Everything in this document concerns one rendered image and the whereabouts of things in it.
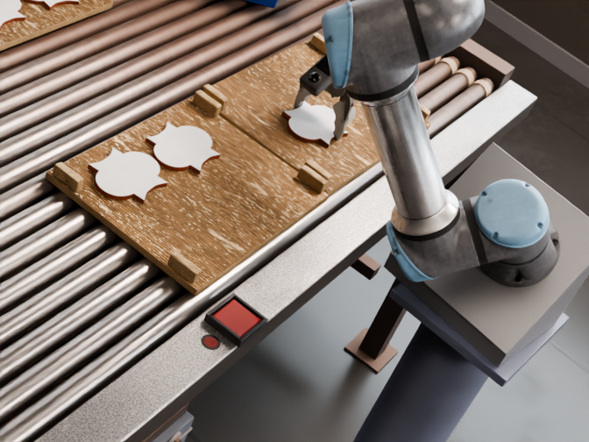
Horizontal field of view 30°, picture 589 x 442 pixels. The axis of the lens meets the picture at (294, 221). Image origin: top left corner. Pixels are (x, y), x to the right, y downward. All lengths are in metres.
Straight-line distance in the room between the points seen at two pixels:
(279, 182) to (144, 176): 0.27
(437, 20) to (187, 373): 0.65
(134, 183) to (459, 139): 0.82
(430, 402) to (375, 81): 0.82
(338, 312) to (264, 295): 1.41
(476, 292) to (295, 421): 1.03
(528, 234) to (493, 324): 0.26
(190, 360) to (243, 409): 1.19
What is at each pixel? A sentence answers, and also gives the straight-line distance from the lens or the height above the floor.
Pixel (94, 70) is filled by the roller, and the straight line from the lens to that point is 2.26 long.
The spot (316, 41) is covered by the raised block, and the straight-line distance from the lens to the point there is 2.51.
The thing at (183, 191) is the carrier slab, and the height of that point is 0.94.
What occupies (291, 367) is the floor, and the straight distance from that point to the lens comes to 3.07.
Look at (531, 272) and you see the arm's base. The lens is 2.00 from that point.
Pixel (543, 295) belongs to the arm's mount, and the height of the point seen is 1.00.
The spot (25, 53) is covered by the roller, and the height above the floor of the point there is 0.91.
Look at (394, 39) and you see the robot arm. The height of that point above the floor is 1.44.
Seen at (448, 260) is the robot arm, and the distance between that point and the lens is 1.86.
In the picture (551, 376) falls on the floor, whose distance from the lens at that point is 3.47.
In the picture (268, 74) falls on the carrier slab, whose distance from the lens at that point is 2.37.
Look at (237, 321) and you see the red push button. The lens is 1.80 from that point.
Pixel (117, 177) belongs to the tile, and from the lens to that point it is 1.96.
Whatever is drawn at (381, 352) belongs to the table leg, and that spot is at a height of 0.02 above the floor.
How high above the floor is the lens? 2.20
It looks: 39 degrees down
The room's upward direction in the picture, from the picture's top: 23 degrees clockwise
